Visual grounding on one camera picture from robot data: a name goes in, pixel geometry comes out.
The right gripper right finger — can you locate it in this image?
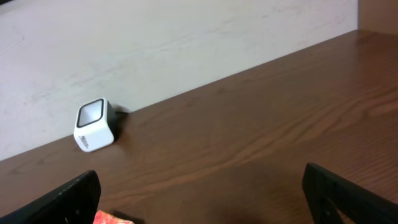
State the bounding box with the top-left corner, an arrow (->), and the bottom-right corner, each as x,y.
302,163 -> 397,224

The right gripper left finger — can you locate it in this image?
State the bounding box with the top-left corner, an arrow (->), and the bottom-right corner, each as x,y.
1,170 -> 101,224

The small orange snack box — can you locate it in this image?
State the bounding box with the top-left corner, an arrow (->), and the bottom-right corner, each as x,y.
93,210 -> 135,224

